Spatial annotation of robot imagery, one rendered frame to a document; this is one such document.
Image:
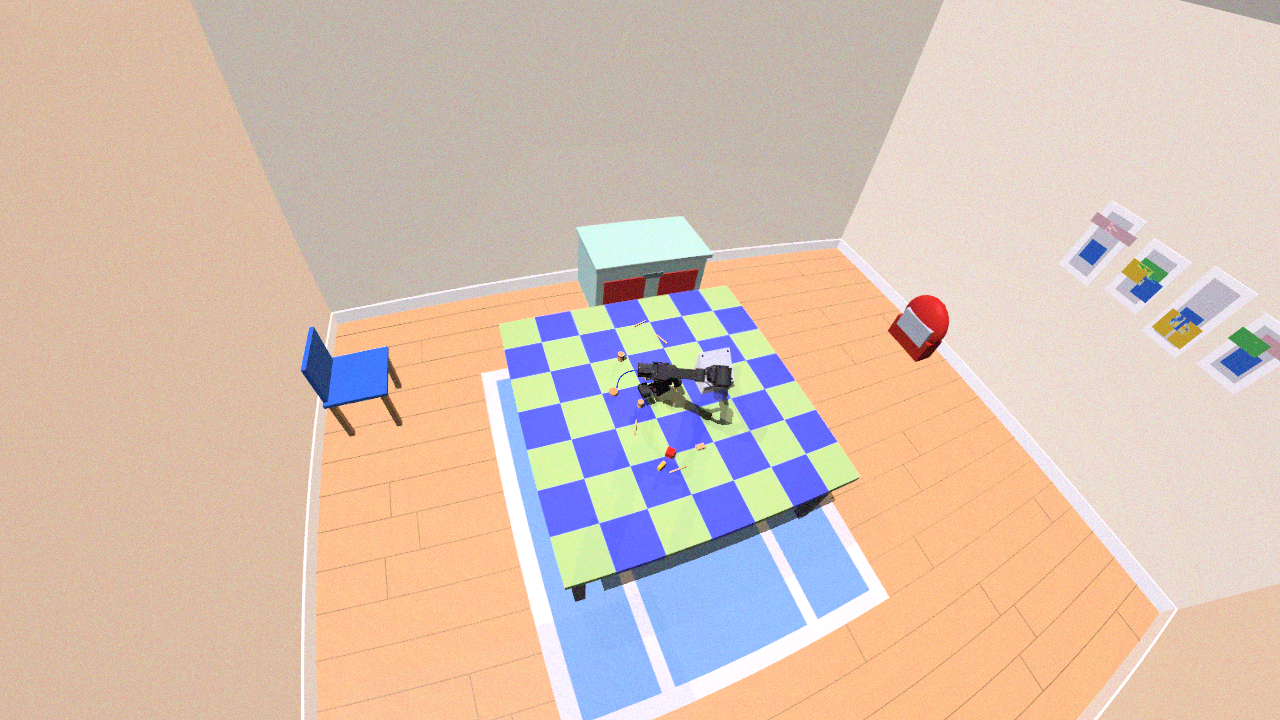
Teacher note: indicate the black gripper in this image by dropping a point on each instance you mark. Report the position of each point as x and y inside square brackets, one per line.
[657, 388]

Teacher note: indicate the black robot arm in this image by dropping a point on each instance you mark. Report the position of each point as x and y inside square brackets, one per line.
[720, 375]

